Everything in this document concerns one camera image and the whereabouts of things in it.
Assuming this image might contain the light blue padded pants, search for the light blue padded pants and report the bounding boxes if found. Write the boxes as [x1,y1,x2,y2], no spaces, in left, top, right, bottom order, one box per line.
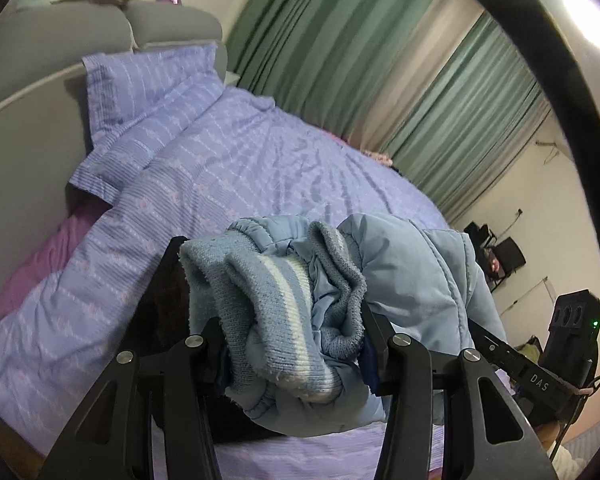
[180,214,505,437]

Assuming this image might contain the right hand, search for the right hand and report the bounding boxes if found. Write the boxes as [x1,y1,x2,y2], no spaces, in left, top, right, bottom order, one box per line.
[534,420,567,455]

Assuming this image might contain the black folding chair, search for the black folding chair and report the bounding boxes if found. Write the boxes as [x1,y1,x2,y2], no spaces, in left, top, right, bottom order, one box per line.
[489,237,527,290]

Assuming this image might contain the purple floral bed cover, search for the purple floral bed cover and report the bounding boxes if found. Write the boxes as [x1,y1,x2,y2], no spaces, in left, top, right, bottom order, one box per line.
[0,88,445,453]

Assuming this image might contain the purple striped pillow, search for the purple striped pillow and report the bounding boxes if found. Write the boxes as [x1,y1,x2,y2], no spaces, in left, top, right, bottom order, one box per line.
[70,42,225,205]

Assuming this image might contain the grey padded headboard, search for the grey padded headboard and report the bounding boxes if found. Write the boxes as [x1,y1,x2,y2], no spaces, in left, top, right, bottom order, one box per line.
[0,0,229,331]

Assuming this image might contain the green curtains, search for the green curtains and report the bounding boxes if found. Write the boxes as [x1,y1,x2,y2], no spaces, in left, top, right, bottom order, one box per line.
[227,0,550,221]

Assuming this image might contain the ceiling lamp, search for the ceiling lamp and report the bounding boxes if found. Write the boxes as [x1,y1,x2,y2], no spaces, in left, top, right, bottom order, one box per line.
[562,0,600,50]

